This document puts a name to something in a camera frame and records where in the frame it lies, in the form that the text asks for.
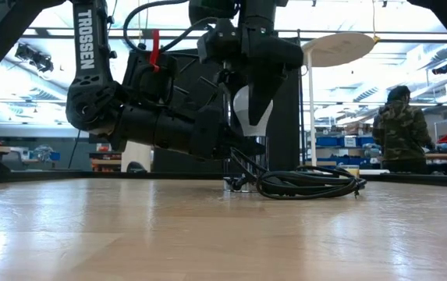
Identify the person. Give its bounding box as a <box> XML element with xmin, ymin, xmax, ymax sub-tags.
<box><xmin>371</xmin><ymin>84</ymin><xmax>435</xmax><ymax>175</ymax></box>

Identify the white round pedestal table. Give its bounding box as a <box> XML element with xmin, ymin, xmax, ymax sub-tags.
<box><xmin>300</xmin><ymin>32</ymin><xmax>378</xmax><ymax>168</ymax></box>

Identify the white cylindrical bin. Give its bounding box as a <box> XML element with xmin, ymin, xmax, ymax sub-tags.
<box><xmin>120</xmin><ymin>140</ymin><xmax>153</xmax><ymax>173</ymax></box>

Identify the white LED lightbulb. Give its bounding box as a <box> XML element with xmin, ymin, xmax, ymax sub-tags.
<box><xmin>232</xmin><ymin>84</ymin><xmax>275</xmax><ymax>138</ymax></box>

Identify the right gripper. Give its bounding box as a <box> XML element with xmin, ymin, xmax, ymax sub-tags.
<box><xmin>241</xmin><ymin>26</ymin><xmax>305</xmax><ymax>127</ymax></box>

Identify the black overhead frame beam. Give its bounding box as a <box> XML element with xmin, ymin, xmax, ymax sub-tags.
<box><xmin>20</xmin><ymin>26</ymin><xmax>447</xmax><ymax>43</ymax></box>

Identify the red cable strap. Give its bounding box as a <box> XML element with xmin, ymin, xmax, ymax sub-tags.
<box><xmin>148</xmin><ymin>29</ymin><xmax>161</xmax><ymax>73</ymax></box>

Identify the black table edge rail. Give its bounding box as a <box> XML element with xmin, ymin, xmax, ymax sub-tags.
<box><xmin>0</xmin><ymin>170</ymin><xmax>447</xmax><ymax>189</ymax></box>

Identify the black hanging cable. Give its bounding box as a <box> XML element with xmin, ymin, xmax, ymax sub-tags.
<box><xmin>68</xmin><ymin>128</ymin><xmax>82</xmax><ymax>169</ymax></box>

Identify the black ceiling camera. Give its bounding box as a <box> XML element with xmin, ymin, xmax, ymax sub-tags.
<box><xmin>14</xmin><ymin>42</ymin><xmax>55</xmax><ymax>74</ymax></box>

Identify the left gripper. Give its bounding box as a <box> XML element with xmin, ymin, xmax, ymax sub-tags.
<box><xmin>190</xmin><ymin>108</ymin><xmax>267</xmax><ymax>162</ymax></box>

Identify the blue plastic item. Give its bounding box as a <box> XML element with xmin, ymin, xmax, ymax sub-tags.
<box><xmin>27</xmin><ymin>144</ymin><xmax>62</xmax><ymax>163</ymax></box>

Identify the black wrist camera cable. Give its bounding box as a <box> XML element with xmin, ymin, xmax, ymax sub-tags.
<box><xmin>122</xmin><ymin>0</ymin><xmax>219</xmax><ymax>55</ymax></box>

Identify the black rounded object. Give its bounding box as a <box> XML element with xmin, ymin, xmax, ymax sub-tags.
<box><xmin>126</xmin><ymin>161</ymin><xmax>149</xmax><ymax>175</ymax></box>

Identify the black folding room divider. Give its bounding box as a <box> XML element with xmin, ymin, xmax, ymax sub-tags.
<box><xmin>154</xmin><ymin>37</ymin><xmax>303</xmax><ymax>176</ymax></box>

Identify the black power cord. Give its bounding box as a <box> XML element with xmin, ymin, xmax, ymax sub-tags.
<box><xmin>222</xmin><ymin>147</ymin><xmax>367</xmax><ymax>201</ymax></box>

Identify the chrome lamp base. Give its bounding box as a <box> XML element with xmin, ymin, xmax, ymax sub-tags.
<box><xmin>222</xmin><ymin>135</ymin><xmax>271</xmax><ymax>194</ymax></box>

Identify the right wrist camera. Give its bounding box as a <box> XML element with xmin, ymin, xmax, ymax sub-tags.
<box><xmin>197</xmin><ymin>18</ymin><xmax>244</xmax><ymax>64</ymax></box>

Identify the blue storage crate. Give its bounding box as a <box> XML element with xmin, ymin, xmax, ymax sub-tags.
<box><xmin>339</xmin><ymin>155</ymin><xmax>381</xmax><ymax>167</ymax></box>

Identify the yellow hanging cable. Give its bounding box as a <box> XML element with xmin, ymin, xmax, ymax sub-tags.
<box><xmin>371</xmin><ymin>0</ymin><xmax>381</xmax><ymax>43</ymax></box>

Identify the wooden shelf with red items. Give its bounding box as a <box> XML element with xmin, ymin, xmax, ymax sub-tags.
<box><xmin>89</xmin><ymin>144</ymin><xmax>122</xmax><ymax>173</ymax></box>

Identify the blue storage bin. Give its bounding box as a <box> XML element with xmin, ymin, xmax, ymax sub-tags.
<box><xmin>316</xmin><ymin>135</ymin><xmax>343</xmax><ymax>148</ymax></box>
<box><xmin>356</xmin><ymin>135</ymin><xmax>376</xmax><ymax>148</ymax></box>

